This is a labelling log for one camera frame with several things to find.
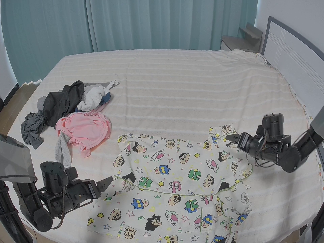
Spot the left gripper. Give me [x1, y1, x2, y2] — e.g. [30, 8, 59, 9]
[67, 179, 102, 208]

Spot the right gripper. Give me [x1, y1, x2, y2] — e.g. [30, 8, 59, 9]
[226, 133, 265, 159]

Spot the white printed pyjama top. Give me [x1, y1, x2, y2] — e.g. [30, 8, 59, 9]
[87, 123, 253, 243]

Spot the pale grey knitted garment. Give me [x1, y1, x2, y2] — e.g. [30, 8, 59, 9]
[55, 132, 72, 169]

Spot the pink garment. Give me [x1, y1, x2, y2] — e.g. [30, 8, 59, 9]
[56, 111, 112, 158]

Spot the bed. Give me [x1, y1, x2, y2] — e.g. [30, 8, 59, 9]
[5, 15, 324, 243]

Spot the dark grey garment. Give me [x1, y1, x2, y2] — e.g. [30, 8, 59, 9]
[21, 110, 47, 149]

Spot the black garment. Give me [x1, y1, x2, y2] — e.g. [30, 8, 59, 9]
[43, 80, 85, 128]

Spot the white garment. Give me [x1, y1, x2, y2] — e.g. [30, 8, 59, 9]
[77, 79, 120, 112]

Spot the dark blue garment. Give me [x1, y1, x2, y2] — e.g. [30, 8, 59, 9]
[97, 92, 112, 106]

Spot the grey bedside table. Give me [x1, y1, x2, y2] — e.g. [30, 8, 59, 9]
[221, 22, 262, 53]

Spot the blue-green curtain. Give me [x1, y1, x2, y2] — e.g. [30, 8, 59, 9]
[85, 0, 260, 52]
[0, 0, 98, 87]

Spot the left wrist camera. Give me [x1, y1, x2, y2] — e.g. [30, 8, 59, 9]
[65, 167, 79, 184]

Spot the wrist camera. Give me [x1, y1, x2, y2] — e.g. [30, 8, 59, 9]
[65, 167, 79, 184]
[256, 125, 266, 141]

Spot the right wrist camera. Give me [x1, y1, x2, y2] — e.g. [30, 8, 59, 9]
[256, 125, 266, 141]

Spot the black cable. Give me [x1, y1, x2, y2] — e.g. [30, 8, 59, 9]
[51, 198, 89, 230]

